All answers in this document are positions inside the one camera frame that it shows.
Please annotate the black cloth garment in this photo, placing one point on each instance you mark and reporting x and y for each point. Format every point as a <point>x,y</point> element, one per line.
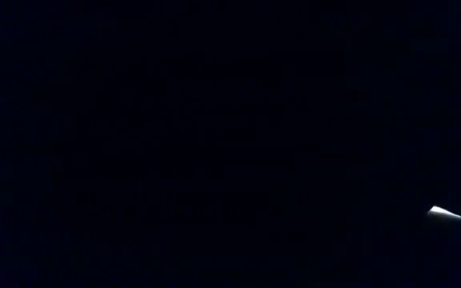
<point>214,140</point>

